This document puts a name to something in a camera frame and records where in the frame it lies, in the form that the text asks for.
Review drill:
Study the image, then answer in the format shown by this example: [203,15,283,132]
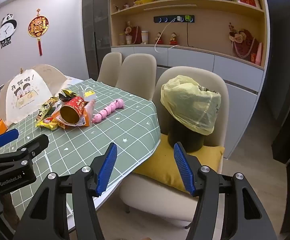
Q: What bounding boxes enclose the red snack can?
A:
[59,96,87,125]

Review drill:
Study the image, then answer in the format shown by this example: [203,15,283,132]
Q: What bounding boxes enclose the yellow cushion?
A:
[134,134,225,194]

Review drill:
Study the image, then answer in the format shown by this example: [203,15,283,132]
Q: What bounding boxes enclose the green checked tablecloth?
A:
[0,78,162,220]

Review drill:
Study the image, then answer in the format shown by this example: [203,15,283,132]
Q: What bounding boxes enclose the pink caterpillar toy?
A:
[92,99,125,123]

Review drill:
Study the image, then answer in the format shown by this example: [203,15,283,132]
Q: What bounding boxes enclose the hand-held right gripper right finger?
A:
[173,142,278,240]

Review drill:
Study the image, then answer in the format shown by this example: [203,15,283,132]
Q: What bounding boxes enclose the black cable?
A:
[186,22,194,48]

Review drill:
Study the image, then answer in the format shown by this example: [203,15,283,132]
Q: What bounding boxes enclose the black box unit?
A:
[272,102,290,165]

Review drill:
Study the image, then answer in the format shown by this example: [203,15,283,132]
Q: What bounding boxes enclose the small flower bag ornament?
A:
[124,21,142,44]

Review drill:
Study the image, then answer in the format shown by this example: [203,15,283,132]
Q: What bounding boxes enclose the large flower bag ornament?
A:
[229,22,259,60]

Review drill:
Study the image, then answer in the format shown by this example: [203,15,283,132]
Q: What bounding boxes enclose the orange snack packet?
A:
[51,100,95,130]

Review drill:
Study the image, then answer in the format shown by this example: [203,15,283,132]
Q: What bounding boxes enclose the black power strip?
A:
[154,15,195,23]

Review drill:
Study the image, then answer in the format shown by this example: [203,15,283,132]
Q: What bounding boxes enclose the black bin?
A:
[167,116,205,153]

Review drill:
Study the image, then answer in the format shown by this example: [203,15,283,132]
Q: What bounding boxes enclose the two small red figurines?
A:
[154,20,180,54]

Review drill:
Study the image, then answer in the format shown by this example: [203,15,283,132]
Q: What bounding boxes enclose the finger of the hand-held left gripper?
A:
[0,129,19,155]
[0,134,49,173]

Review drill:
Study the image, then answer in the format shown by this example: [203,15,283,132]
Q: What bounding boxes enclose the printed mesh food cover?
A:
[0,64,72,124]

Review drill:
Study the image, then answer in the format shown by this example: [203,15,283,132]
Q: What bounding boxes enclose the yellow snack packet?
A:
[36,116,58,130]

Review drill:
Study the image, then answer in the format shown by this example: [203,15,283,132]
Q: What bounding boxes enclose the beige chair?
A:
[119,66,229,229]
[115,54,157,100]
[97,52,122,87]

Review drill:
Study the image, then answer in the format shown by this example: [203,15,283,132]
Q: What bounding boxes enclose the pink snack packet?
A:
[84,99,97,121]

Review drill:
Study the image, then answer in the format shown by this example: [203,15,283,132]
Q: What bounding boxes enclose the panda wall clock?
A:
[0,14,18,49]

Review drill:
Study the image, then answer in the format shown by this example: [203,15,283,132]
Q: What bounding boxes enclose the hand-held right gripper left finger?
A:
[12,142,118,240]

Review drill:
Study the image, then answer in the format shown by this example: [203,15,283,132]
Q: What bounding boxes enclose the long yellow black wrapper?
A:
[38,97,60,124]

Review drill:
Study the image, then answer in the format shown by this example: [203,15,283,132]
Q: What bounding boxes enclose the yellow plastic bag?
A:
[160,75,222,135]

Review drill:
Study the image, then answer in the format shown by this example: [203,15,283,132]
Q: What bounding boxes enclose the wooden shelf cabinet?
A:
[107,0,270,160]

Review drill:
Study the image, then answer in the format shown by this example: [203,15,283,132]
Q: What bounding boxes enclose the dark green wrapper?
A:
[59,89,78,102]

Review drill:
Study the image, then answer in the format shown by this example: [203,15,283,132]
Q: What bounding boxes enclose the small white basket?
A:
[79,85,97,102]

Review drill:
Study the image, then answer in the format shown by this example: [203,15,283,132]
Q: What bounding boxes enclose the red round wall ornament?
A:
[27,9,49,56]

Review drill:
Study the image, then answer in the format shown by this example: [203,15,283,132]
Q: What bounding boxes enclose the dark glass door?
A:
[81,0,110,80]

